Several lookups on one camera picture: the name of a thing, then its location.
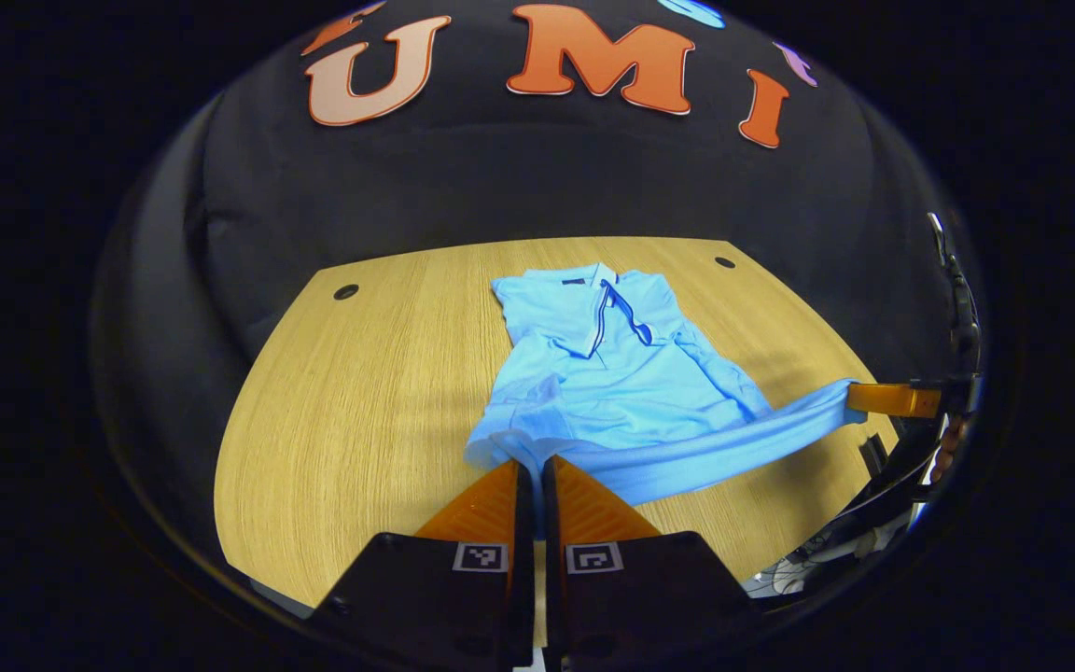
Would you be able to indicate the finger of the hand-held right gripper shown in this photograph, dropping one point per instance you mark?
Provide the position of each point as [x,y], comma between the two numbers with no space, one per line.
[892,399]

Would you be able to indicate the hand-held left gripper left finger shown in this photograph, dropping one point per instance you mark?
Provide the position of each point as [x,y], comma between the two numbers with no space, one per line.
[524,560]

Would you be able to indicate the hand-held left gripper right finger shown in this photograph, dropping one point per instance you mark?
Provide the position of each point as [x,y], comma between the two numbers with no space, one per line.
[552,560]

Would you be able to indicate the light blue T-shirt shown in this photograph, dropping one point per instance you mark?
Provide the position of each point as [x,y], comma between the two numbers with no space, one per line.
[612,392]

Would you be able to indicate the plain black curtain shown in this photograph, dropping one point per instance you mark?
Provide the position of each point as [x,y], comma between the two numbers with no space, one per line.
[155,327]

